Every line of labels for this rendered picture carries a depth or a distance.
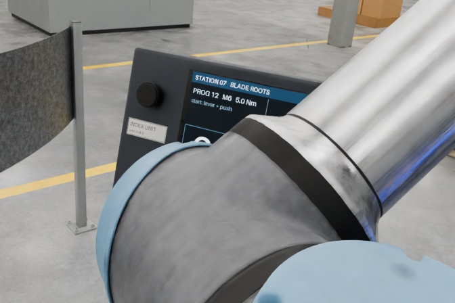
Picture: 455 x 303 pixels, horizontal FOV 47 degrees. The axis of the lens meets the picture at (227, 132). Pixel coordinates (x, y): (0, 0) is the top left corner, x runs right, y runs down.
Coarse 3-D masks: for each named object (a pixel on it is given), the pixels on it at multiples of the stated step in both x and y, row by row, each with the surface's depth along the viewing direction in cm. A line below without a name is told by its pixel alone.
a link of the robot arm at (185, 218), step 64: (448, 0) 32; (384, 64) 30; (448, 64) 30; (256, 128) 29; (320, 128) 29; (384, 128) 29; (448, 128) 30; (128, 192) 30; (192, 192) 28; (256, 192) 26; (320, 192) 26; (384, 192) 29; (128, 256) 27; (192, 256) 24; (256, 256) 23
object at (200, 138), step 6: (186, 126) 57; (192, 126) 56; (198, 126) 56; (186, 132) 57; (192, 132) 56; (198, 132) 56; (204, 132) 56; (210, 132) 55; (216, 132) 55; (222, 132) 55; (186, 138) 57; (192, 138) 56; (198, 138) 56; (204, 138) 56; (210, 138) 56; (216, 138) 55
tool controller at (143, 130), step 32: (160, 64) 57; (192, 64) 56; (224, 64) 55; (128, 96) 59; (160, 96) 57; (192, 96) 56; (224, 96) 55; (256, 96) 53; (288, 96) 52; (128, 128) 59; (160, 128) 58; (224, 128) 55; (128, 160) 60
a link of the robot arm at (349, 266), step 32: (288, 256) 23; (320, 256) 21; (352, 256) 21; (384, 256) 21; (224, 288) 22; (256, 288) 22; (288, 288) 19; (320, 288) 19; (352, 288) 20; (384, 288) 20; (416, 288) 20; (448, 288) 20
